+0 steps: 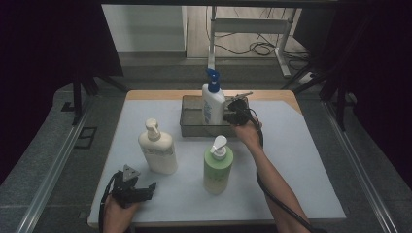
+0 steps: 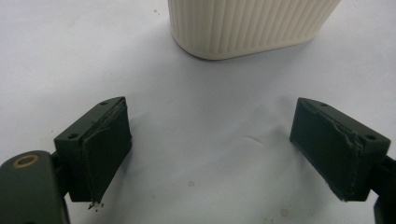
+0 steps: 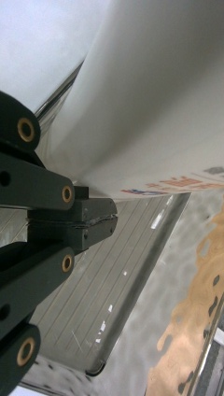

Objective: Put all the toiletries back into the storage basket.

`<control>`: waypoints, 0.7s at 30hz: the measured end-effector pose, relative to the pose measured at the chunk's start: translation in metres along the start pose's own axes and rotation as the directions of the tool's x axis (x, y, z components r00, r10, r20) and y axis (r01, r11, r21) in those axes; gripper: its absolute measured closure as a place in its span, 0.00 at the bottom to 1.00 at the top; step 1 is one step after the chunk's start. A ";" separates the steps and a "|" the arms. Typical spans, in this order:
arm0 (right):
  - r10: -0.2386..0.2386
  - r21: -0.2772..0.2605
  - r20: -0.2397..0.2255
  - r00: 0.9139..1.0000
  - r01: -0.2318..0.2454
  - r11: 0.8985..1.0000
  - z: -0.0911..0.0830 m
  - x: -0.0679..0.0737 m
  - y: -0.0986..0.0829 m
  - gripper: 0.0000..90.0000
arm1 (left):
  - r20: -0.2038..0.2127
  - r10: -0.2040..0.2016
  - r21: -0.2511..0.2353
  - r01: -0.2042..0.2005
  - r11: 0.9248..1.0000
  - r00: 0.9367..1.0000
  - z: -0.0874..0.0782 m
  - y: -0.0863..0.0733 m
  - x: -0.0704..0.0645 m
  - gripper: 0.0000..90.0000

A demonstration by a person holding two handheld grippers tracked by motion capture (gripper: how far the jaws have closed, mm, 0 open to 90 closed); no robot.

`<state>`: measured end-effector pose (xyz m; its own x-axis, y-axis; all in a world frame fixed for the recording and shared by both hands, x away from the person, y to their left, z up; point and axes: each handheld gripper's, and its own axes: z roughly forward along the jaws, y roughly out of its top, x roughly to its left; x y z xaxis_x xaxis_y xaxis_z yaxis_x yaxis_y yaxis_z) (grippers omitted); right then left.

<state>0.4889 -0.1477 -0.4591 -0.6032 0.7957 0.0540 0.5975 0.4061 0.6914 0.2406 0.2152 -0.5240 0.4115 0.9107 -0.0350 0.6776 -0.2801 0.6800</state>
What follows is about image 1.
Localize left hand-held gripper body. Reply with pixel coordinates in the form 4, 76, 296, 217
110, 164, 146, 209

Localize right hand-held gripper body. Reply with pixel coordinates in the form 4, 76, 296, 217
224, 91, 258, 127

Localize white bottle with blue pump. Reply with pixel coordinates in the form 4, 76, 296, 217
201, 67, 227, 127

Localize grey metal mesh basket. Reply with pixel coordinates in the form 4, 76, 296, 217
179, 94, 253, 138

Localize cream pump bottle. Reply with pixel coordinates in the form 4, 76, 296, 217
138, 117, 179, 176

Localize green pump bottle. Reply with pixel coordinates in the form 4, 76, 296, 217
203, 135, 234, 196

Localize person's right hand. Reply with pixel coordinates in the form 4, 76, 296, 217
230, 116, 264, 150

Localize white power strip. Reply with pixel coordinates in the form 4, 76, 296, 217
297, 71, 317, 86

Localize white table mat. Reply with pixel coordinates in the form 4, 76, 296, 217
86, 99, 347, 228

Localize black metal stand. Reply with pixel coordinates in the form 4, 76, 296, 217
60, 61, 129, 126
281, 13, 373, 132

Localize white panel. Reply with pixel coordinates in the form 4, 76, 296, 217
100, 4, 189, 53

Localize dark curtain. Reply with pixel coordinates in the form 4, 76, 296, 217
292, 0, 412, 187
0, 0, 124, 187

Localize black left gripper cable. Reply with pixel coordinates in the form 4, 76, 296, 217
97, 170, 120, 233

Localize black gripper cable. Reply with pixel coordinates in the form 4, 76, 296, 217
247, 107, 328, 233
97, 170, 120, 233

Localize black floor cables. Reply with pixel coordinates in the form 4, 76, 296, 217
212, 6, 312, 64

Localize aluminium rail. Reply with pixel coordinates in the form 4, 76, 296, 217
322, 100, 400, 233
15, 96, 95, 233

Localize white desk frame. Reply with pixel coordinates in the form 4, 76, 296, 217
207, 5, 297, 79

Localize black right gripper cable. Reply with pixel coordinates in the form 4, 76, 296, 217
247, 107, 328, 233

